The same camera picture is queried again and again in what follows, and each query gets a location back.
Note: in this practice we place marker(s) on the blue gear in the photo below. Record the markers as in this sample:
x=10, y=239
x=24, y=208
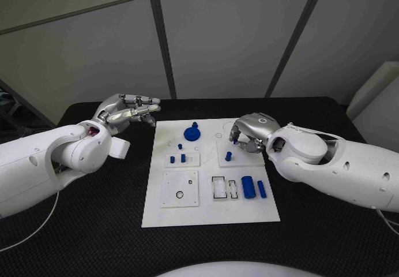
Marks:
x=191, y=133

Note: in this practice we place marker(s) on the large blue cylinder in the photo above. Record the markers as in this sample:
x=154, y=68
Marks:
x=247, y=187

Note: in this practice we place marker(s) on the white task board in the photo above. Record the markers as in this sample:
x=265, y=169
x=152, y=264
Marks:
x=210, y=173

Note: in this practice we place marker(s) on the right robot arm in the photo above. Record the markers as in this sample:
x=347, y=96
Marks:
x=327, y=164

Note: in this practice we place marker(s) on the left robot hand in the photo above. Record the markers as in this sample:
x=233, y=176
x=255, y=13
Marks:
x=119, y=112

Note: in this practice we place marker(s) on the thin blue cylinder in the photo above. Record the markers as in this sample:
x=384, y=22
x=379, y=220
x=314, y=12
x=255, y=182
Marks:
x=260, y=189

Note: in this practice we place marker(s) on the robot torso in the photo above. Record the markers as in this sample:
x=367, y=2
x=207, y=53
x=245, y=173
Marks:
x=239, y=269

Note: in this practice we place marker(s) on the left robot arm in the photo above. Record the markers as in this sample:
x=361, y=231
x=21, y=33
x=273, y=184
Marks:
x=30, y=164

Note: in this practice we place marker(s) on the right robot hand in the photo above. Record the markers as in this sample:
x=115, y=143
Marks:
x=258, y=125

